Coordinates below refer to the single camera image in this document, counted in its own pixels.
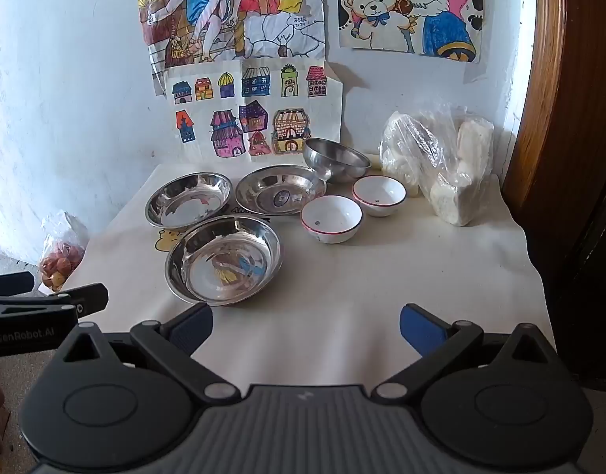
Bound plastic bag of red fruits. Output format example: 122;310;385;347
38;210;91;293

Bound large stainless steel plate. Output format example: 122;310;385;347
165;216;282;305

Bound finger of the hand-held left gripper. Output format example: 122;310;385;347
0;271;35;298
0;283;109;318

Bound plastic bag of steamed buns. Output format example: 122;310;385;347
379;106;496;228

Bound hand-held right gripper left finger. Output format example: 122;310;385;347
56;301;242;404

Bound stainless steel bowl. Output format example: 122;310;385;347
303;138;372;183

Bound white bowl with red rim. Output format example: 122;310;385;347
353;176;408;217
301;196;364;245

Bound drawing of coloured houses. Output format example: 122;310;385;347
164;56;344;159

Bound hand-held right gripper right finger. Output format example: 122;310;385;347
372;302;561;403

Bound drawing of figure with fan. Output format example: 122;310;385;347
136;0;328;96

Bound wide-rim stainless steel plate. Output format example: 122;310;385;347
235;166;328;216

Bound drawing of child with teddy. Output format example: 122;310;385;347
335;0;487;82

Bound cream printed table cloth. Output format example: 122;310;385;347
60;160;551;390

